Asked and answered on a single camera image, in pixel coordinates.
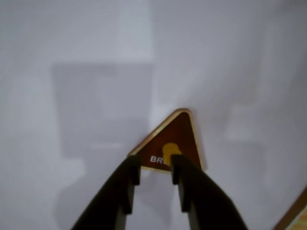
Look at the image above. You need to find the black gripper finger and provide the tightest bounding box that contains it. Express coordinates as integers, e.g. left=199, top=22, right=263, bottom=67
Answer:
left=169, top=154, right=249, bottom=230
left=71, top=154, right=142, bottom=230

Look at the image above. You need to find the brown triangle piece yellow pin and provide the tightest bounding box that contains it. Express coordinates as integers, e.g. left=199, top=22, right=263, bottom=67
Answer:
left=127, top=108, right=207, bottom=173

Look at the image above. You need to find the wooden shapes puzzle board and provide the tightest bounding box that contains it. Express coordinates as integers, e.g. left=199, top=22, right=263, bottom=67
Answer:
left=273, top=184, right=307, bottom=230

